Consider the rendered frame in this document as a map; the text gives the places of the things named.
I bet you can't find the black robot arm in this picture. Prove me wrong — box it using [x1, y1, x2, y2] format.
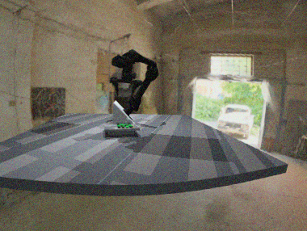
[111, 49, 159, 116]

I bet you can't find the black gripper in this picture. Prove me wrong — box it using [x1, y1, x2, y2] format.
[109, 69, 142, 97]

